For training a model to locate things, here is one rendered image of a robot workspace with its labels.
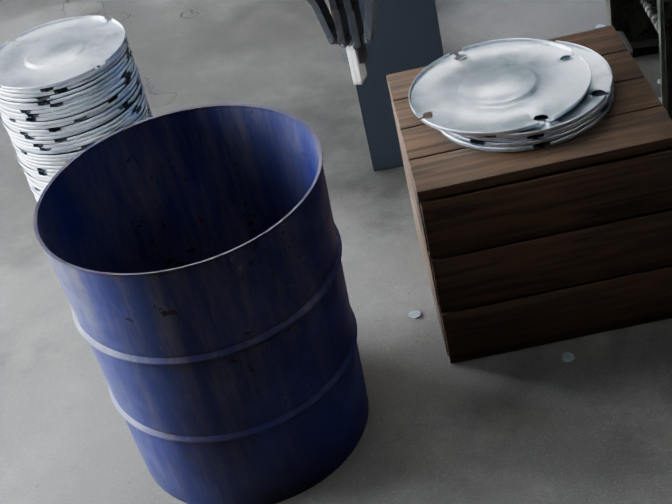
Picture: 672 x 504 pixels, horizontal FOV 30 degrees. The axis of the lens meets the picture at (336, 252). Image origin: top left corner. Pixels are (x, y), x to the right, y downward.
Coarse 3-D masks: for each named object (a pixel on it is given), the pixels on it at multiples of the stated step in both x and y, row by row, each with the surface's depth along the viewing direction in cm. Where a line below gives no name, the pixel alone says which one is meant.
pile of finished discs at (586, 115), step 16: (576, 48) 206; (592, 64) 201; (608, 64) 199; (592, 80) 197; (608, 80) 196; (592, 96) 194; (608, 96) 193; (432, 112) 201; (576, 112) 191; (592, 112) 190; (544, 128) 189; (560, 128) 189; (576, 128) 190; (464, 144) 194; (480, 144) 192; (496, 144) 191; (512, 144) 190; (528, 144) 189; (544, 144) 190
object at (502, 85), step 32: (448, 64) 209; (480, 64) 207; (512, 64) 205; (544, 64) 203; (576, 64) 201; (416, 96) 202; (448, 96) 200; (480, 96) 197; (512, 96) 195; (544, 96) 195; (576, 96) 193; (448, 128) 193; (480, 128) 191; (512, 128) 189
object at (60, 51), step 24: (48, 24) 263; (72, 24) 261; (96, 24) 258; (120, 24) 255; (0, 48) 257; (24, 48) 256; (48, 48) 252; (72, 48) 250; (96, 48) 249; (120, 48) 247; (0, 72) 249; (24, 72) 247; (48, 72) 245; (72, 72) 243
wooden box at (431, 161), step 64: (640, 128) 189; (448, 192) 188; (512, 192) 189; (576, 192) 190; (640, 192) 191; (448, 256) 195; (512, 256) 196; (576, 256) 197; (640, 256) 198; (448, 320) 202; (512, 320) 203; (576, 320) 204; (640, 320) 206
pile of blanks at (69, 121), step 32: (128, 64) 250; (0, 96) 245; (32, 96) 241; (64, 96) 243; (96, 96) 244; (128, 96) 250; (32, 128) 246; (64, 128) 245; (96, 128) 248; (32, 160) 253; (64, 160) 249
